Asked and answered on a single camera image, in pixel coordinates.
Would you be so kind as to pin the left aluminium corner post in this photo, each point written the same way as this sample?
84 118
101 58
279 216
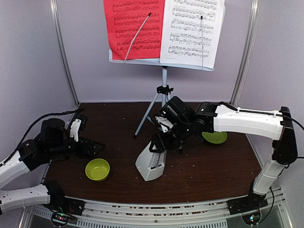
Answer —
63 55

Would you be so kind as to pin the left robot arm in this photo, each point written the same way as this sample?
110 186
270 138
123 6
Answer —
53 143

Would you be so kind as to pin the lime green bowl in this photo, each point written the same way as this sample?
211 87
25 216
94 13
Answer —
97 170

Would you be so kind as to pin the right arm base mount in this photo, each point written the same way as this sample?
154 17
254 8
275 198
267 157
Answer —
247 203

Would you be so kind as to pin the lime green plate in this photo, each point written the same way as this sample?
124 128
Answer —
215 138

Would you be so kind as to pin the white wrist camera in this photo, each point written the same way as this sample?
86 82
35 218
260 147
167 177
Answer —
162 123
77 125

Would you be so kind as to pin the white sheet music page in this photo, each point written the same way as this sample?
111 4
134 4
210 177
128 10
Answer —
191 31

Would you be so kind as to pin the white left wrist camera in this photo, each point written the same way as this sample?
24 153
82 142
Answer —
77 125

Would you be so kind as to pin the white metronome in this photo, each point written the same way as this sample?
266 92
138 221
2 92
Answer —
150 165

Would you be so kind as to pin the white folding music stand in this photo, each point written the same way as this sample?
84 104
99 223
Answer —
164 91

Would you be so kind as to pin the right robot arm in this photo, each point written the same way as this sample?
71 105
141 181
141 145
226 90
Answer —
180 121

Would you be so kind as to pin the red sheet music page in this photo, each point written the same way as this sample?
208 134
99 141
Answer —
134 28

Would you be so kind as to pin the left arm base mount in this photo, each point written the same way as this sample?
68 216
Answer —
59 202

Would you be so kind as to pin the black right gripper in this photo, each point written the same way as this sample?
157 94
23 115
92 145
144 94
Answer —
160 143

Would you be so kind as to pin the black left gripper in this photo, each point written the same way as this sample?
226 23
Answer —
89 153

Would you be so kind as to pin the aluminium front rail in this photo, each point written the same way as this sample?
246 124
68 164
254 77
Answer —
204 214

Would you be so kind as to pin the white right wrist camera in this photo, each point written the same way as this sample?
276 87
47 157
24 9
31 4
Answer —
162 123

